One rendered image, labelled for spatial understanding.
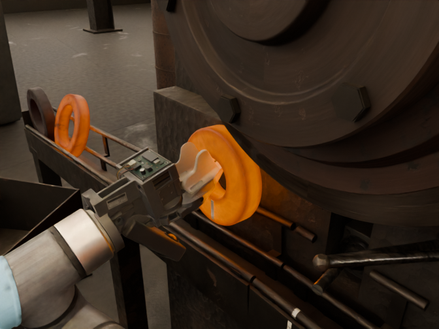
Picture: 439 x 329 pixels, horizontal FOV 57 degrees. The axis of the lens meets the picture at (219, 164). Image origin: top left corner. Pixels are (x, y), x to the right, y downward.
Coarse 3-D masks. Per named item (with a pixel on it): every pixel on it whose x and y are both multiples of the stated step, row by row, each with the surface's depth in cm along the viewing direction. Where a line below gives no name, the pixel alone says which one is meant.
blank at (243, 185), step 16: (208, 128) 60; (224, 128) 60; (208, 144) 61; (224, 144) 58; (224, 160) 59; (240, 160) 56; (240, 176) 57; (256, 176) 57; (224, 192) 65; (240, 192) 57; (256, 192) 58; (208, 208) 65; (224, 208) 62; (240, 208) 58; (256, 208) 60; (224, 224) 63
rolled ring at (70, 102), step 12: (72, 96) 115; (60, 108) 121; (72, 108) 121; (84, 108) 112; (60, 120) 122; (84, 120) 111; (60, 132) 122; (84, 132) 112; (60, 144) 119; (72, 144) 113; (84, 144) 113
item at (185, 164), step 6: (186, 144) 59; (192, 144) 60; (180, 150) 59; (186, 150) 59; (192, 150) 60; (198, 150) 61; (180, 156) 59; (186, 156) 60; (192, 156) 60; (180, 162) 59; (186, 162) 60; (192, 162) 61; (180, 168) 60; (186, 168) 60; (192, 168) 61; (180, 174) 60; (186, 174) 60; (180, 180) 59; (180, 186) 60
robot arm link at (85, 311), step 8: (80, 296) 52; (72, 304) 50; (80, 304) 52; (88, 304) 53; (64, 312) 50; (72, 312) 50; (80, 312) 51; (88, 312) 51; (96, 312) 52; (56, 320) 48; (64, 320) 49; (72, 320) 50; (80, 320) 50; (88, 320) 50; (96, 320) 50; (104, 320) 50; (112, 320) 52; (32, 328) 48; (40, 328) 48; (48, 328) 48; (56, 328) 49; (64, 328) 49; (72, 328) 49; (80, 328) 49; (88, 328) 49
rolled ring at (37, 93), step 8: (32, 88) 127; (40, 88) 126; (32, 96) 126; (40, 96) 123; (32, 104) 132; (40, 104) 122; (48, 104) 123; (32, 112) 134; (40, 112) 124; (48, 112) 123; (32, 120) 136; (40, 120) 136; (48, 120) 123; (40, 128) 135; (48, 128) 124; (48, 136) 126
